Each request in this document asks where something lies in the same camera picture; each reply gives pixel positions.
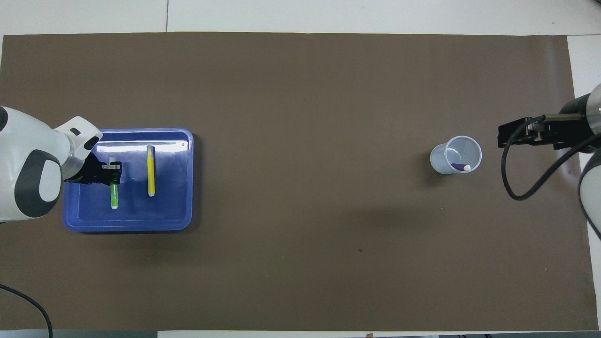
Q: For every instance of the blue plastic tray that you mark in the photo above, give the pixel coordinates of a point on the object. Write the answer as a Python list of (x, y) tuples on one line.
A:
[(173, 206)]

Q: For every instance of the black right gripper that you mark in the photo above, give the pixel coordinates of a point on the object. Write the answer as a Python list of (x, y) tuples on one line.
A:
[(580, 110)]

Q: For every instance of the green marker pen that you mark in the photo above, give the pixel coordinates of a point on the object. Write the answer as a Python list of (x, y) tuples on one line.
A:
[(114, 195)]

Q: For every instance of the translucent plastic cup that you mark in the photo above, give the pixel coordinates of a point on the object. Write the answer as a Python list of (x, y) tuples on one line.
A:
[(462, 150)]

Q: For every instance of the yellow marker pen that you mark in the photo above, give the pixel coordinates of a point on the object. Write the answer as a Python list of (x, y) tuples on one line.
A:
[(151, 173)]

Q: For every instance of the purple marker pen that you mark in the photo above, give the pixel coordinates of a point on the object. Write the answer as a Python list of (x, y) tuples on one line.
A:
[(459, 166)]

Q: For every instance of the brown table mat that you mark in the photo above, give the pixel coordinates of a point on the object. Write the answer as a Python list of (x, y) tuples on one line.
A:
[(300, 141)]

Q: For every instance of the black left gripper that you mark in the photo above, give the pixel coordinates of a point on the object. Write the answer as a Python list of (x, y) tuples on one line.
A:
[(89, 173)]

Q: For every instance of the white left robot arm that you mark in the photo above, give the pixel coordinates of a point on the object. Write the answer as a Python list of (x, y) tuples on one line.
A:
[(23, 136)]

